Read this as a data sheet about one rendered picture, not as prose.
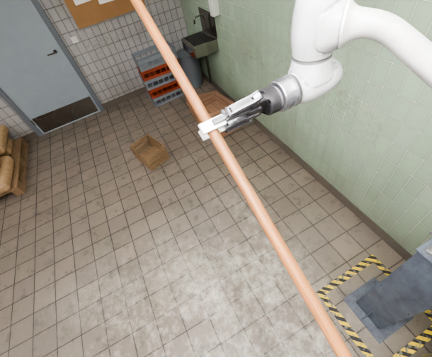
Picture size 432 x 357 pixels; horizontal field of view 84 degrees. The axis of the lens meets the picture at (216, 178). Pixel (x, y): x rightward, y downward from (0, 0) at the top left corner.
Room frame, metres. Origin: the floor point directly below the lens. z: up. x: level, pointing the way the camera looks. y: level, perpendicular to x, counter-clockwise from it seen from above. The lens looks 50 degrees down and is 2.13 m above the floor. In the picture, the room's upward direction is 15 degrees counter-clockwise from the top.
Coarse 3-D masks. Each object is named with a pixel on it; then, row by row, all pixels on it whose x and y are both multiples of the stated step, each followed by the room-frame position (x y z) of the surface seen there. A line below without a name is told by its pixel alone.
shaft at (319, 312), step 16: (144, 16) 0.85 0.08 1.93; (160, 48) 0.75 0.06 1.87; (176, 64) 0.69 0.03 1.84; (176, 80) 0.66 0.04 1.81; (192, 96) 0.59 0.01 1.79; (224, 144) 0.46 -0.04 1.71; (224, 160) 0.42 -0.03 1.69; (240, 176) 0.37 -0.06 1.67; (256, 208) 0.30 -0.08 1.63; (272, 224) 0.26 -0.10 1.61; (272, 240) 0.23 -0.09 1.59; (288, 256) 0.19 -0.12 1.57; (288, 272) 0.16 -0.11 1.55; (304, 288) 0.12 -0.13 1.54; (320, 304) 0.09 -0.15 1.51; (320, 320) 0.06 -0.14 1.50; (336, 336) 0.03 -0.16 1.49; (336, 352) 0.00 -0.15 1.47
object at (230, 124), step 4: (240, 116) 0.55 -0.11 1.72; (244, 116) 0.54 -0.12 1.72; (252, 116) 0.54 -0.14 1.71; (256, 116) 0.54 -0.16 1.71; (232, 120) 0.54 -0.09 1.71; (236, 120) 0.54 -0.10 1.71; (240, 120) 0.53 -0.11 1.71; (228, 124) 0.54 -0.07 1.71; (232, 124) 0.53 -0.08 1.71; (236, 124) 0.53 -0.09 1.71; (228, 128) 0.53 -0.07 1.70
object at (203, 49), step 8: (200, 8) 3.73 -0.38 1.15; (200, 16) 3.78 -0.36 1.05; (208, 16) 3.52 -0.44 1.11; (208, 24) 3.57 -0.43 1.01; (200, 32) 3.74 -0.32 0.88; (208, 32) 3.61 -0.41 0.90; (216, 32) 3.38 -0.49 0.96; (184, 40) 3.61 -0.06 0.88; (192, 40) 3.52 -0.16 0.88; (200, 40) 3.45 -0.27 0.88; (208, 40) 3.39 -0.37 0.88; (216, 40) 3.37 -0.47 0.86; (184, 48) 3.66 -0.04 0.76; (192, 48) 3.32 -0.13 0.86; (200, 48) 3.31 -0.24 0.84; (208, 48) 3.34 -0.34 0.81; (216, 48) 3.37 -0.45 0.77; (192, 56) 3.40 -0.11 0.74; (200, 56) 3.30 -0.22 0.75; (208, 64) 3.55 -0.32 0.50; (208, 72) 3.55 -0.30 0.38
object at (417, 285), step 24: (360, 264) 0.51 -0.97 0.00; (408, 264) 0.25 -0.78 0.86; (360, 288) 0.34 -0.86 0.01; (384, 288) 0.23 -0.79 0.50; (408, 288) 0.18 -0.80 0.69; (336, 312) 0.23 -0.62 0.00; (360, 312) 0.19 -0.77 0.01; (384, 312) 0.14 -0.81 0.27; (408, 312) 0.09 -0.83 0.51; (384, 336) 0.03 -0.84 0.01
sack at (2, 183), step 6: (6, 156) 2.90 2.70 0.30; (6, 162) 2.77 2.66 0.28; (12, 162) 2.83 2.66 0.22; (0, 168) 2.66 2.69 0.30; (6, 168) 2.66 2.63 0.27; (12, 168) 2.73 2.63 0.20; (0, 174) 2.53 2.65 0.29; (6, 174) 2.55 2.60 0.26; (12, 174) 2.62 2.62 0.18; (0, 180) 2.43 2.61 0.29; (6, 180) 2.45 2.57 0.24; (0, 186) 2.34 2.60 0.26; (6, 186) 2.37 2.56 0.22; (0, 192) 2.32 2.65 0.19
